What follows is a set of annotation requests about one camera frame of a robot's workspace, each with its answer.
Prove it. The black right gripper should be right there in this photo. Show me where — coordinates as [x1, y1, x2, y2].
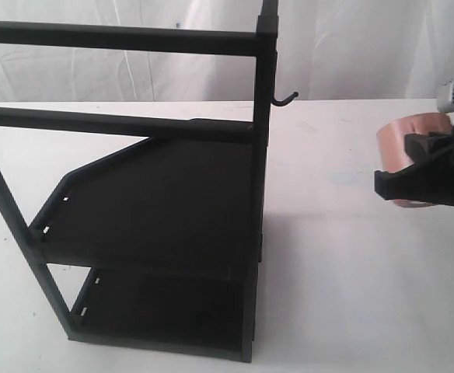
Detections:
[374, 83, 454, 207]

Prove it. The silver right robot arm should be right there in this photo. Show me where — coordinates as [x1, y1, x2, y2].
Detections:
[374, 78, 454, 207]

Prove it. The white backdrop curtain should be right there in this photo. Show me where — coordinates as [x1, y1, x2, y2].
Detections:
[0, 1, 454, 102]

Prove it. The black rack hook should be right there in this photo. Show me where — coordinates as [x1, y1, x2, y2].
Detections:
[271, 92, 299, 107]

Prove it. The black metal shelf rack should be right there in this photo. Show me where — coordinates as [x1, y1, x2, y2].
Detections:
[0, 1, 278, 362]

